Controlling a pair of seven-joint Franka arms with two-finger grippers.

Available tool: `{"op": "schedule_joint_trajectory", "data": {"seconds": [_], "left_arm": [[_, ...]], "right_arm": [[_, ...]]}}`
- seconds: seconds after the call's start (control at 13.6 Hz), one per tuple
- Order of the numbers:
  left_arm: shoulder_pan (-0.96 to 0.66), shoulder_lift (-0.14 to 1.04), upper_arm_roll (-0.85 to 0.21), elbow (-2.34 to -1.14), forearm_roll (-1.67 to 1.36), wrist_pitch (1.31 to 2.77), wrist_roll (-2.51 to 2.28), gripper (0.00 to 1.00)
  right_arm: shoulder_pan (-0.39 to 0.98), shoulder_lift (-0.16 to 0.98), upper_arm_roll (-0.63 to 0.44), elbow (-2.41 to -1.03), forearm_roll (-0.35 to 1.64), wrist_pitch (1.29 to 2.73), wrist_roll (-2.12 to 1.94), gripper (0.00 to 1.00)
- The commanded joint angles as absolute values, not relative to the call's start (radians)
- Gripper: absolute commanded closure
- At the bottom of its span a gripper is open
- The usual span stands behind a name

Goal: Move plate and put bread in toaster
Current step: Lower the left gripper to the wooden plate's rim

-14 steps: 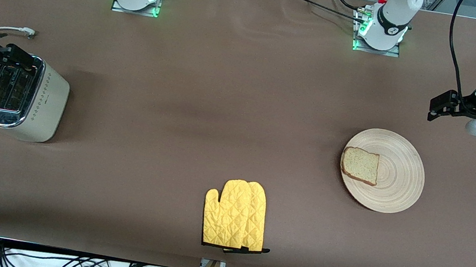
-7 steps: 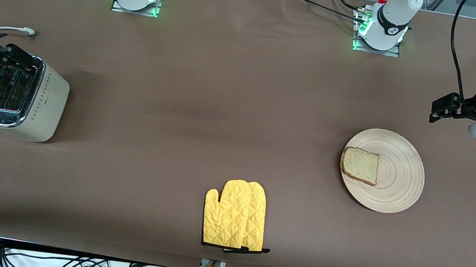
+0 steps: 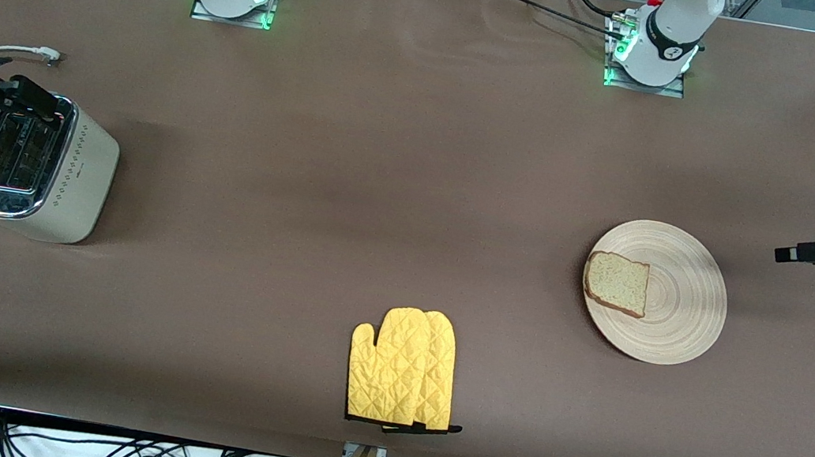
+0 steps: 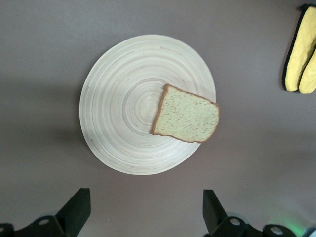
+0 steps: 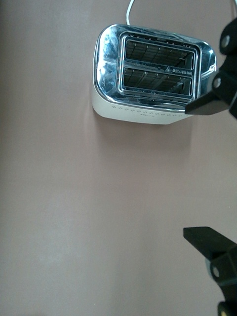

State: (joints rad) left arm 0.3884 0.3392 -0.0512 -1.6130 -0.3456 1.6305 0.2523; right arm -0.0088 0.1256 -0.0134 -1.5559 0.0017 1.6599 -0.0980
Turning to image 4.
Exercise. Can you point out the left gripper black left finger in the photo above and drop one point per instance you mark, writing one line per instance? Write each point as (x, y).
(74, 214)

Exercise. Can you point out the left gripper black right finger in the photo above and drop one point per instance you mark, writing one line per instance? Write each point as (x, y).
(214, 214)

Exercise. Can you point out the slice of bread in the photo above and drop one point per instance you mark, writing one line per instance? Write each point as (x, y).
(187, 116)

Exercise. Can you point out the round pale wooden plate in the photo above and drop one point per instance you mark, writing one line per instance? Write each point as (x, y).
(123, 111)

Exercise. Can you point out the brown table cover sheet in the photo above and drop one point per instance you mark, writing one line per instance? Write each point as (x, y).
(37, 74)

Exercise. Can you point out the yellow quilted oven mitt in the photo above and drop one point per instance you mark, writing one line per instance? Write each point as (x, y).
(309, 79)
(300, 49)

